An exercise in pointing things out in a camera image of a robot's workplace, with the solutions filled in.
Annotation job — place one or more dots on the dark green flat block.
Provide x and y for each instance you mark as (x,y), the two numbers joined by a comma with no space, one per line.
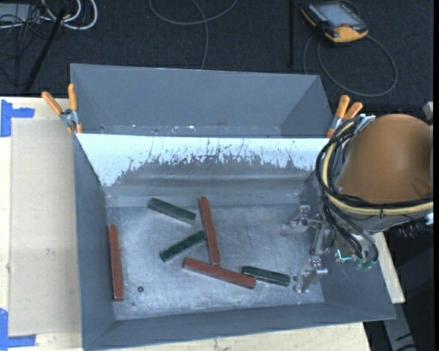
(266,275)
(183,246)
(172,210)

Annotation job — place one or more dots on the red-brown flat block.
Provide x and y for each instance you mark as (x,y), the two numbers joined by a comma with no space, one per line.
(219,272)
(115,262)
(209,229)

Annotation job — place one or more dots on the pale flat board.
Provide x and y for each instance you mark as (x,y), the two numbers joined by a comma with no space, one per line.
(40,232)

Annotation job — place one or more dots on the grey metal bin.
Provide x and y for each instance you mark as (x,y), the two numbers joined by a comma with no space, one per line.
(190,101)

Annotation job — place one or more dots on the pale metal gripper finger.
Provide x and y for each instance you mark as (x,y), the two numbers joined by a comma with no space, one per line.
(309,274)
(296,224)

